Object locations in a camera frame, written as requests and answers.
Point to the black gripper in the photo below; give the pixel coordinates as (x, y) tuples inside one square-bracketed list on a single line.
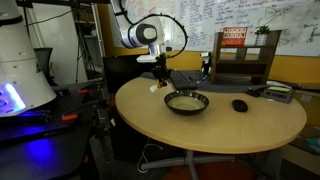
[(160, 70)]

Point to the white glue stick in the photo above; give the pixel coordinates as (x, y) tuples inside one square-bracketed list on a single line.
[(157, 86)]

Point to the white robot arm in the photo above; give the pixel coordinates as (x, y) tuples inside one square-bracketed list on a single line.
[(146, 32)]

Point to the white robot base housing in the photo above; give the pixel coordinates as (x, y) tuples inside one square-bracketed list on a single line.
[(23, 85)]

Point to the dark rimmed ceramic bowl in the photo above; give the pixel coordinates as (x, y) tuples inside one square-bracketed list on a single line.
[(186, 102)]

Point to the black computer keyboard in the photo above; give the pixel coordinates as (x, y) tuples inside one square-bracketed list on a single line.
[(185, 79)]

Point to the black computer monitor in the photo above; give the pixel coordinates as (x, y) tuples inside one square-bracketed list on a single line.
[(118, 70)]

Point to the black tripod stand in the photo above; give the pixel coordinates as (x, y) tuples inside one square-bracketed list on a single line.
[(88, 47)]

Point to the red sign card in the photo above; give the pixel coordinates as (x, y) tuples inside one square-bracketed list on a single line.
[(234, 36)]

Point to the black computer mouse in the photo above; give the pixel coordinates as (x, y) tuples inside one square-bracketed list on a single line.
[(239, 105)]

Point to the dark wooden desk shelf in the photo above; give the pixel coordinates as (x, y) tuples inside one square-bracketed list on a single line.
[(252, 61)]

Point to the small potted plant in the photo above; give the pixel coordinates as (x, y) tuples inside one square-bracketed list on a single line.
[(261, 35)]

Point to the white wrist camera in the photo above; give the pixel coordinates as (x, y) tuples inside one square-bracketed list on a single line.
[(147, 59)]

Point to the wall whiteboard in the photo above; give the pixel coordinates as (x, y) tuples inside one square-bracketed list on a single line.
[(191, 24)]

